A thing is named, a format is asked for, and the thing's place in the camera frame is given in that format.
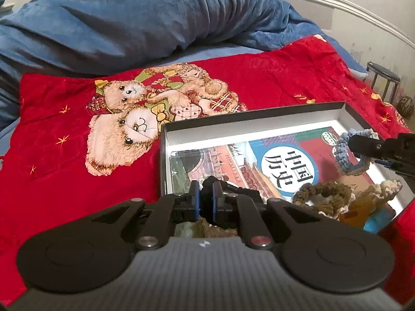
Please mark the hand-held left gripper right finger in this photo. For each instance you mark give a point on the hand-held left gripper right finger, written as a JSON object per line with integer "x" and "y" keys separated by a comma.
{"x": 214, "y": 201}

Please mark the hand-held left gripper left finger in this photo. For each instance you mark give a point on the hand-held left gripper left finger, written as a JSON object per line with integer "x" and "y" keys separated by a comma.
{"x": 195, "y": 201}

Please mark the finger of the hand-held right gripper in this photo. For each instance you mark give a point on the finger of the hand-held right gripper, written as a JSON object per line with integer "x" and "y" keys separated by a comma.
{"x": 394, "y": 168}
{"x": 364, "y": 145}

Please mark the black plastic object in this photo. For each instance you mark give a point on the black plastic object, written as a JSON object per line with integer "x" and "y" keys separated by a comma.
{"x": 233, "y": 188}

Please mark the blue crochet scrunchie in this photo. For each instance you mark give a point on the blue crochet scrunchie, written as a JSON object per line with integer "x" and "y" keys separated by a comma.
{"x": 342, "y": 155}

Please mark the tan gold-edged snack packet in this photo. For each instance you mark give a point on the tan gold-edged snack packet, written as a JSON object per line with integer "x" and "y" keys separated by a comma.
{"x": 356, "y": 210}

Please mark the black cardboard box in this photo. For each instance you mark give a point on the black cardboard box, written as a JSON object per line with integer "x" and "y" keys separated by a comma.
{"x": 253, "y": 129}

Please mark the cream crochet scrunchie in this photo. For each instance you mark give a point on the cream crochet scrunchie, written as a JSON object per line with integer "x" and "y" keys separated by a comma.
{"x": 389, "y": 188}

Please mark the brown crochet piece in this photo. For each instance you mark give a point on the brown crochet piece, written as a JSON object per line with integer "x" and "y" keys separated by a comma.
{"x": 220, "y": 230}

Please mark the striped brown ball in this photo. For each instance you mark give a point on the striped brown ball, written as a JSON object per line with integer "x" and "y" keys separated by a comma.
{"x": 406, "y": 106}

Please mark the blue plastic packet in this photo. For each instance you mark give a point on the blue plastic packet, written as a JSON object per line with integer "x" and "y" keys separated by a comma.
{"x": 379, "y": 223}

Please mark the brown crochet scrunchie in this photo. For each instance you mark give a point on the brown crochet scrunchie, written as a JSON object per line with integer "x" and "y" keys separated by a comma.
{"x": 324, "y": 197}

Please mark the round metal stool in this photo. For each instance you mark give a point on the round metal stool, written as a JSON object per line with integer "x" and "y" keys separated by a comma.
{"x": 382, "y": 70}

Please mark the illustrated textbook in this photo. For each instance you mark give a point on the illustrated textbook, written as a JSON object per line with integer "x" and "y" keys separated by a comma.
{"x": 285, "y": 165}

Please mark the red bear-print blanket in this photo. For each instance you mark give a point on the red bear-print blanket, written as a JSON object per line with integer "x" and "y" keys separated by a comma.
{"x": 64, "y": 175}

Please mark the blue plush blanket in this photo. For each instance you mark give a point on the blue plush blanket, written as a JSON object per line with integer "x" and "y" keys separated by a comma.
{"x": 129, "y": 16}

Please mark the curved bed headboard rail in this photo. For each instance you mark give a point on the curved bed headboard rail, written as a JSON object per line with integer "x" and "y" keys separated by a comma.
{"x": 340, "y": 5}

